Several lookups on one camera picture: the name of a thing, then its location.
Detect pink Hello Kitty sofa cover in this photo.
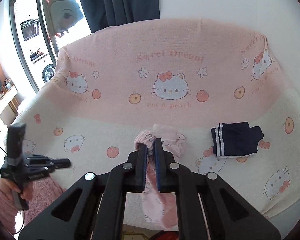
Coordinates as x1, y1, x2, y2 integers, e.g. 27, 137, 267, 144
17, 19, 300, 219

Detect black window frame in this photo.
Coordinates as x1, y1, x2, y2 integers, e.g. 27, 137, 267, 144
9, 0, 56, 93

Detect pink cartoon print pants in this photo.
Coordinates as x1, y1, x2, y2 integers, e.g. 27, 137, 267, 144
134, 124, 186, 229

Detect grey hanging backpack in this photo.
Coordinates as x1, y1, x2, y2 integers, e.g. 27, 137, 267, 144
48, 0, 83, 37

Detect wooden side cabinet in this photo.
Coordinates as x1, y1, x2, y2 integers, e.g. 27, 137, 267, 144
0, 77, 19, 156

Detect folded navy striped garment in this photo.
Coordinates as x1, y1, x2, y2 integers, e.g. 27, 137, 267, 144
211, 122, 264, 158

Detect pink fluffy left sleeve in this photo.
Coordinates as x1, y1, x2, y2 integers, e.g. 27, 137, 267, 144
0, 175, 65, 234

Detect red sock foot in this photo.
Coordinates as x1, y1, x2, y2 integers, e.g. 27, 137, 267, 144
153, 231, 179, 240

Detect dark navy curtain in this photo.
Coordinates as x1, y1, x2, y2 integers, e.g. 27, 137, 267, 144
80, 0, 160, 33

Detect person's left hand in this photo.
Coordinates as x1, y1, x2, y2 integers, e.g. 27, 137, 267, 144
5, 179, 33, 201

